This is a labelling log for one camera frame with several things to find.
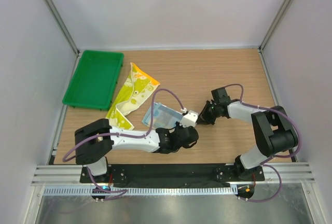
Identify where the blue polka dot towel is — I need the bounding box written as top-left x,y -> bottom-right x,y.
152,102 -> 183,129

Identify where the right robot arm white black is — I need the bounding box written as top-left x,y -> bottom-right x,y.
197,87 -> 301,180

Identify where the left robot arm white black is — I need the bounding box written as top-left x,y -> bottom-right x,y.
75,119 -> 199,183

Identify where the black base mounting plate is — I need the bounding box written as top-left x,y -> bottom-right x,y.
94,163 -> 265,189

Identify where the yellow green patterned towel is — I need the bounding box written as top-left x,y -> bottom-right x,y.
106,63 -> 160,130

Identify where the green plastic tray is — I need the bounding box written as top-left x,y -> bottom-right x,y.
62,50 -> 124,110

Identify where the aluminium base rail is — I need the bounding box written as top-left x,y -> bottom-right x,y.
31,162 -> 315,186

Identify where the white slotted cable duct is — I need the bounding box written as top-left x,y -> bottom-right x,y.
43,185 -> 238,196

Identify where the right aluminium frame post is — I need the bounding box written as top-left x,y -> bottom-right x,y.
258,0 -> 293,53

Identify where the aluminium frame post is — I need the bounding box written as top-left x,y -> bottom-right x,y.
44,0 -> 79,56
258,0 -> 293,53

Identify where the left aluminium frame post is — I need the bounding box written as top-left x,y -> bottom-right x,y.
44,0 -> 79,56

